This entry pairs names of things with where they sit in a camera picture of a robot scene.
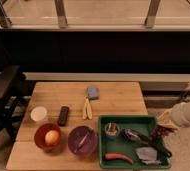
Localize tan soft gripper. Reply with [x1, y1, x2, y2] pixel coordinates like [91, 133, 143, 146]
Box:
[157, 109, 177, 129]

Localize dark red grapes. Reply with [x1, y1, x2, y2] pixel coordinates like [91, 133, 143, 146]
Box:
[151, 125, 173, 140]

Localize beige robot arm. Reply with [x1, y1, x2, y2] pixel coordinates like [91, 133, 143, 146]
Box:
[157, 102, 190, 129]

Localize green plastic tray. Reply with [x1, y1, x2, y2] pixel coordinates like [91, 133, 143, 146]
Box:
[98, 115, 171, 170]

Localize small metal cup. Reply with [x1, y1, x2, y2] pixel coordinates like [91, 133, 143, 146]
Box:
[104, 122, 120, 138]

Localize orange carrot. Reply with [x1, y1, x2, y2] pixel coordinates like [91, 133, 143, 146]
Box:
[104, 153, 134, 164]

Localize blue sponge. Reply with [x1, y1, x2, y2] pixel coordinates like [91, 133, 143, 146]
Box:
[87, 86, 99, 100]

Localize yellow tongs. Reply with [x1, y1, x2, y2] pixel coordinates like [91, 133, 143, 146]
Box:
[82, 98, 93, 120]

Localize purple bowl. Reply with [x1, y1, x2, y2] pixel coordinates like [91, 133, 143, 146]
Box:
[68, 126, 98, 157]

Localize black remote control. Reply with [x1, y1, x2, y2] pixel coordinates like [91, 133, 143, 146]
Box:
[57, 106, 69, 126]

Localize yellow apple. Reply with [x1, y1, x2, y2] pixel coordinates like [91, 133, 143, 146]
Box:
[45, 130, 59, 146]

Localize small white bowl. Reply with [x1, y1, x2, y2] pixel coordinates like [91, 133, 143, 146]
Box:
[30, 106, 47, 122]

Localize red bowl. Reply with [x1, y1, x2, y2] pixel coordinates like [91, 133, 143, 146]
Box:
[34, 123, 61, 151]

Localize black chair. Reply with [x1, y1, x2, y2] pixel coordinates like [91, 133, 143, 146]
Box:
[0, 66, 27, 141]

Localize black handled ladle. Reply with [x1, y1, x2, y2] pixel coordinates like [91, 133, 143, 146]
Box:
[121, 128, 172, 158]

